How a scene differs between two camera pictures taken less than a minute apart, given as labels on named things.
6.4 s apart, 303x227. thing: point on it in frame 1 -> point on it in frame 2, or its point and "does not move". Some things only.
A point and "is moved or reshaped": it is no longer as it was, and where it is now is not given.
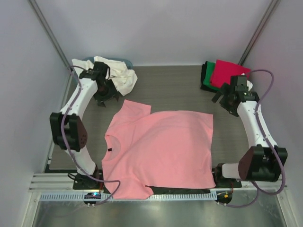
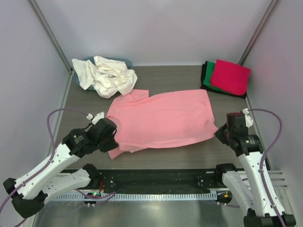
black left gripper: x=115 y=95 -> x=112 y=144
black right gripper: x=227 y=91 -> x=218 y=134
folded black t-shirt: x=203 y=72 does not move
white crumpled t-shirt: x=122 y=78 does not move
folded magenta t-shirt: x=223 y=70 does not move
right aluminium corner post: x=272 y=8 does not move
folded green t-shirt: x=209 y=69 does not move
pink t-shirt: x=167 y=150 is moved or reshaped
